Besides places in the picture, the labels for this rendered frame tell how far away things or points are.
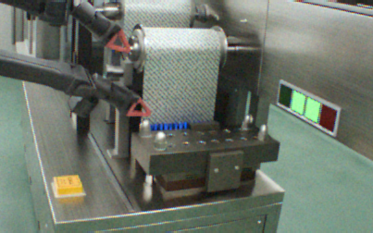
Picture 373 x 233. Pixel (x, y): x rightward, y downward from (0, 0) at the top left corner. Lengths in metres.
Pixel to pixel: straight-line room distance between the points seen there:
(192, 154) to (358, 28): 0.53
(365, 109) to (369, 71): 0.08
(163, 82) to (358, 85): 0.57
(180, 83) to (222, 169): 0.29
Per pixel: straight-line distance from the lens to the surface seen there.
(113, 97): 1.22
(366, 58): 0.98
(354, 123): 1.01
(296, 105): 1.15
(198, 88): 1.33
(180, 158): 1.15
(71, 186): 1.18
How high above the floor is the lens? 1.48
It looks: 19 degrees down
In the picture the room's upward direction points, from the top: 5 degrees clockwise
